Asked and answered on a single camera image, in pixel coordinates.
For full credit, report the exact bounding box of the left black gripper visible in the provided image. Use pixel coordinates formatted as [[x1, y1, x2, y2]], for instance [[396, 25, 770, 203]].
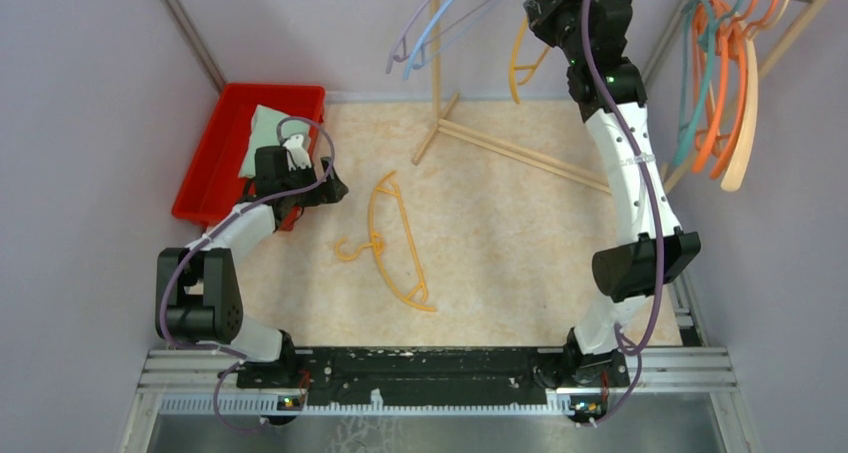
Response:
[[281, 156, 347, 207]]

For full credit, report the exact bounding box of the light blue plastic hanger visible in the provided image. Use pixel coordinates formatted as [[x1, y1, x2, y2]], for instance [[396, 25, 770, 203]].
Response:
[[402, 0, 531, 82]]

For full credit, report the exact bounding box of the teal plastic hanger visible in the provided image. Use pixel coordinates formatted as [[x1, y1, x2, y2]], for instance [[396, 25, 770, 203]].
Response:
[[672, 0, 747, 172]]

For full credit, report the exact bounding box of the lilac plastic hanger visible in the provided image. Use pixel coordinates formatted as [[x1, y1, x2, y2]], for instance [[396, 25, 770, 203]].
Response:
[[386, 0, 525, 76]]

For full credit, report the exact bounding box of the orange plastic hanger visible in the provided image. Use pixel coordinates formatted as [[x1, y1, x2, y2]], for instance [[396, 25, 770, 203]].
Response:
[[675, 0, 777, 191], [709, 0, 771, 181]]

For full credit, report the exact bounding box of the beige plastic hanger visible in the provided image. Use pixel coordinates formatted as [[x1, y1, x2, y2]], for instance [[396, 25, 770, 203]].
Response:
[[720, 0, 790, 192]]

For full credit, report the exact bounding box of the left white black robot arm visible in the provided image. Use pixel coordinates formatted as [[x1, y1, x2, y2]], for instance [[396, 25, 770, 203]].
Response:
[[155, 146, 349, 387]]

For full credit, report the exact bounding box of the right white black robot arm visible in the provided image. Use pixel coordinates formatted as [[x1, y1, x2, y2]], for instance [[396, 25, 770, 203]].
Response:
[[524, 0, 701, 387]]

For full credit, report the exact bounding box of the light green folded cloth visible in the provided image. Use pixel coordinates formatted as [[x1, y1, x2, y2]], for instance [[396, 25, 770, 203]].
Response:
[[238, 105, 289, 178]]

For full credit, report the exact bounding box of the red plastic tray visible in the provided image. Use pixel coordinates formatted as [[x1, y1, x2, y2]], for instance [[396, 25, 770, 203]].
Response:
[[171, 83, 326, 228]]

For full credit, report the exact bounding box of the wooden clothes rack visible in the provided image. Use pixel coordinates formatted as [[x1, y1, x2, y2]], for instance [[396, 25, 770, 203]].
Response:
[[412, 0, 829, 195]]

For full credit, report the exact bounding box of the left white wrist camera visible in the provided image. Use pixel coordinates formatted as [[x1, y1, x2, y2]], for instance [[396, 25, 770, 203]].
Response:
[[282, 134, 313, 171]]

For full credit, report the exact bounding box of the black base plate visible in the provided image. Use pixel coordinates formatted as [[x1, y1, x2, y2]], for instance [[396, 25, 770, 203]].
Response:
[[236, 347, 630, 407]]

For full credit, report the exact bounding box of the aluminium frame rail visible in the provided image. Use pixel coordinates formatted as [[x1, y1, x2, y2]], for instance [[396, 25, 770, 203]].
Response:
[[138, 347, 737, 417]]

